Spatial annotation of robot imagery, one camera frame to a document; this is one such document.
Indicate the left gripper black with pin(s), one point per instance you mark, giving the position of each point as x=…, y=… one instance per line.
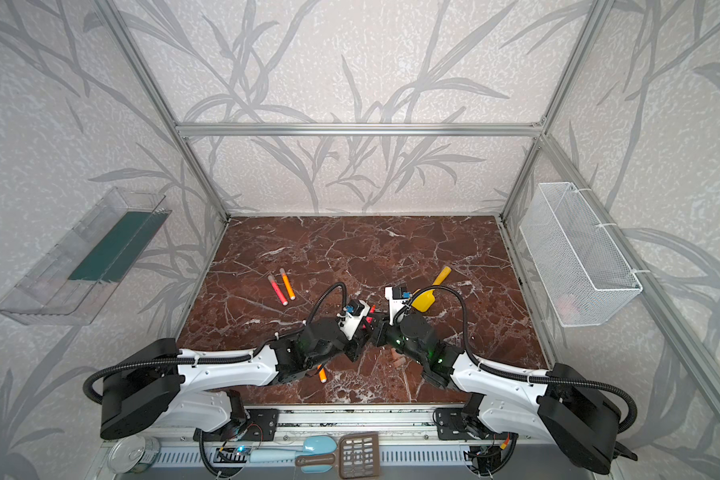
x=357, y=336

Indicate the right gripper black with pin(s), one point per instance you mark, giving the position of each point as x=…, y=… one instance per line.
x=389, y=331

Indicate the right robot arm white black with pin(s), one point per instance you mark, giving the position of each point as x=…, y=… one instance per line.
x=582, y=417

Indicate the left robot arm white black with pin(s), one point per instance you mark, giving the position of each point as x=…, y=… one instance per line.
x=163, y=385

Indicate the yellow toy spatula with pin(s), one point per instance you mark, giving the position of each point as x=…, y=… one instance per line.
x=426, y=299

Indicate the light blue brush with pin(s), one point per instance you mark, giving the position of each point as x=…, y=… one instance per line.
x=318, y=454

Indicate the brown slotted spatula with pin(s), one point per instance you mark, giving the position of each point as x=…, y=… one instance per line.
x=359, y=456

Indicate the green circuit board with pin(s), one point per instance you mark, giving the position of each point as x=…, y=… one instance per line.
x=231, y=455

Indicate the metal tin can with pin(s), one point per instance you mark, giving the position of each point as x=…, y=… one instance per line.
x=134, y=454

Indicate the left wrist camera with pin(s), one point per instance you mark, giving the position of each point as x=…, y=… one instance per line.
x=355, y=315

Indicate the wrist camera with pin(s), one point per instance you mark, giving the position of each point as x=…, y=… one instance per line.
x=355, y=315
x=397, y=298

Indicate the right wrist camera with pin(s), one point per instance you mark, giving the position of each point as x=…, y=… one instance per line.
x=397, y=298

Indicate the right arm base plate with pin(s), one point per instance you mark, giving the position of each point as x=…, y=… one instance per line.
x=457, y=424

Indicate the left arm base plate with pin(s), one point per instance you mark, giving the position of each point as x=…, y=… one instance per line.
x=260, y=427

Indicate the white wire mesh basket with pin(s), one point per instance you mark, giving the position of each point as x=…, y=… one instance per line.
x=585, y=275

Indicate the clear plastic wall tray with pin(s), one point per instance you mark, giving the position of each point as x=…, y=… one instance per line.
x=73, y=281

